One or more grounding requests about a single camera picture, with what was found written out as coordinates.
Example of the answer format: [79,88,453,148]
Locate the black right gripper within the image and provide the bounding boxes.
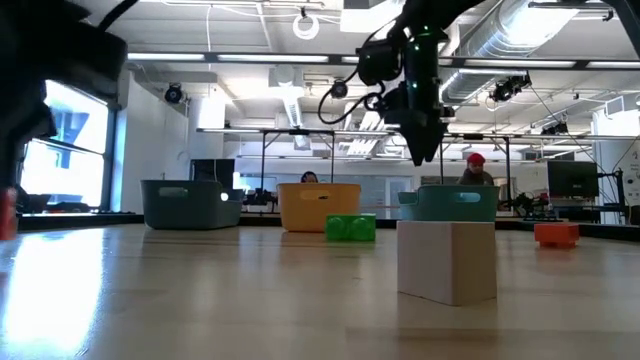
[378,28,457,168]

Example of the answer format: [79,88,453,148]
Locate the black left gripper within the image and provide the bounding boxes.
[0,9,130,192]

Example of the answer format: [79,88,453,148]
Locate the wooden block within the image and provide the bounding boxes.
[396,220,498,307]

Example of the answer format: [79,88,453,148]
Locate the teal plastic bin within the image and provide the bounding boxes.
[398,184,501,223]

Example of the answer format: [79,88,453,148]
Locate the green toy brick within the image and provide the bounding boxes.
[325,213,377,243]

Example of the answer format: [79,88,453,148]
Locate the yellow plastic bin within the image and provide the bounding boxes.
[277,182,362,234]

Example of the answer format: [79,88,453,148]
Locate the black monitor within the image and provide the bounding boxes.
[189,158,236,189]
[547,159,600,199]

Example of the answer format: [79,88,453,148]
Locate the black background equipment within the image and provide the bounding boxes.
[243,187,279,207]

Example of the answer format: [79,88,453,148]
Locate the dark grey plastic bin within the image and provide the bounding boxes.
[140,179,245,231]

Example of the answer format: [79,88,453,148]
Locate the black overhead crossbar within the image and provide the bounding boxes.
[127,51,640,70]

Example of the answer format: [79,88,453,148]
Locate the black stand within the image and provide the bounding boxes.
[597,168,627,225]

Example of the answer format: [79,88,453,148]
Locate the silver ventilation duct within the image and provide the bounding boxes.
[440,0,551,104]

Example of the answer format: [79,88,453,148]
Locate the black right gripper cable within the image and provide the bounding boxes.
[317,29,387,127]

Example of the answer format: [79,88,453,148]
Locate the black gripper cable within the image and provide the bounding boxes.
[96,0,140,32]
[317,29,387,127]

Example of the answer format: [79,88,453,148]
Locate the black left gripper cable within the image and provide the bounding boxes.
[96,0,140,32]

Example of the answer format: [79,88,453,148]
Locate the white cable coil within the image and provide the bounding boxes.
[292,12,321,42]

